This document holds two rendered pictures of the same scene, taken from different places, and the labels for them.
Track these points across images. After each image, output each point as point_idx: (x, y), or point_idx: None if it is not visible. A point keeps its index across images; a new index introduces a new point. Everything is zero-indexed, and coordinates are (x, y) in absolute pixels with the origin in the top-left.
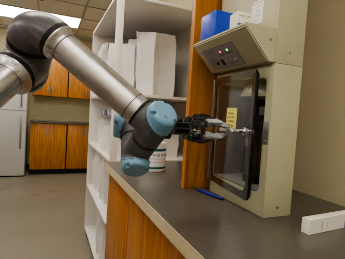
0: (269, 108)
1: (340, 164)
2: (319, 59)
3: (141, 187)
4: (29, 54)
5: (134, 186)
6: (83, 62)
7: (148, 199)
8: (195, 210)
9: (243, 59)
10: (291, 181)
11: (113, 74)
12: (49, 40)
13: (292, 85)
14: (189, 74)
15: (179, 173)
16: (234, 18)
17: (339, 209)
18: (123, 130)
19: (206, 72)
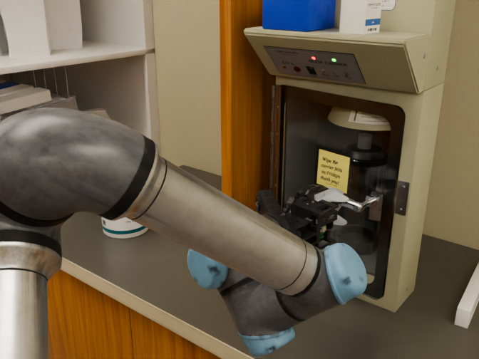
0: (410, 162)
1: (436, 181)
2: None
3: (167, 298)
4: (59, 221)
5: (154, 298)
6: (212, 224)
7: (214, 330)
8: (307, 333)
9: (363, 78)
10: (419, 247)
11: (263, 226)
12: (138, 201)
13: (434, 116)
14: (225, 77)
15: None
16: (355, 7)
17: (446, 250)
18: (231, 279)
19: (251, 68)
